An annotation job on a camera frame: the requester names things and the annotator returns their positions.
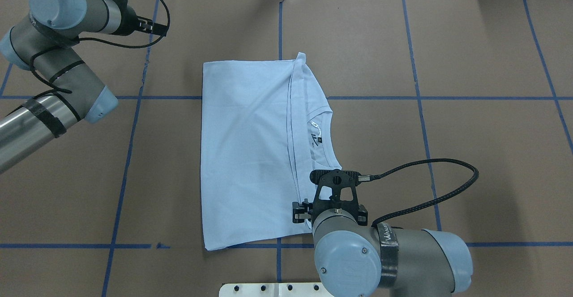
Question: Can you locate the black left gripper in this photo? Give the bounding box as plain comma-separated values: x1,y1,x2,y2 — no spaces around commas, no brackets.
119,5,169,36

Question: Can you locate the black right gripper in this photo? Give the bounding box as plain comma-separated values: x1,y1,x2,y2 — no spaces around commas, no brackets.
292,199,368,226

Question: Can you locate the light blue t-shirt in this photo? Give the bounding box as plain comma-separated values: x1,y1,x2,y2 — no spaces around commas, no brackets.
200,52,341,251

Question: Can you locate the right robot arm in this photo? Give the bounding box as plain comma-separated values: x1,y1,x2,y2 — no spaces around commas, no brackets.
292,200,474,297

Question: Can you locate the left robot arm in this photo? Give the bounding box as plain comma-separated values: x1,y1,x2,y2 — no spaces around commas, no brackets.
0,0,170,172

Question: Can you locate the black left camera cable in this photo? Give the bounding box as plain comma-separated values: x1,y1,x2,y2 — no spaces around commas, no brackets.
76,0,171,50

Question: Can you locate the black camera cable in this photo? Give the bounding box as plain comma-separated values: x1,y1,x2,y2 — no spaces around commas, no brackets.
360,158,479,228
76,0,171,50

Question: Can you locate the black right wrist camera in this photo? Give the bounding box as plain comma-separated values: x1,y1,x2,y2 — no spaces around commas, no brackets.
309,169,361,203

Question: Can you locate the black right camera cable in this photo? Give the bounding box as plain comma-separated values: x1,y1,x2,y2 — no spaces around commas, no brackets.
360,158,479,228

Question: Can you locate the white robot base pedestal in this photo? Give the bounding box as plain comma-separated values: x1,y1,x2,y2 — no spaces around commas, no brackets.
218,282,332,297

